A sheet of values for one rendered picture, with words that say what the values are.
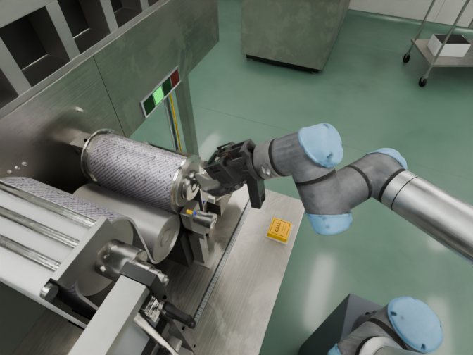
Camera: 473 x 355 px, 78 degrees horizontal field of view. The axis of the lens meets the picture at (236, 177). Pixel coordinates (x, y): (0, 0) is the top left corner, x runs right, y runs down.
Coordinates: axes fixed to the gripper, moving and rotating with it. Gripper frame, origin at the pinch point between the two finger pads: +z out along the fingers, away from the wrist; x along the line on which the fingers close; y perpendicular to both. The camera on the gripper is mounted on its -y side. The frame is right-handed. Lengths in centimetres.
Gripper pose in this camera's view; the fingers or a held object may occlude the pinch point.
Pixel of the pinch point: (205, 184)
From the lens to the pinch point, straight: 73.8
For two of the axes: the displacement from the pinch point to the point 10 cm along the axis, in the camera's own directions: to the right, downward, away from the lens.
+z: -7.1, 1.8, 6.8
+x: -3.8, 7.2, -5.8
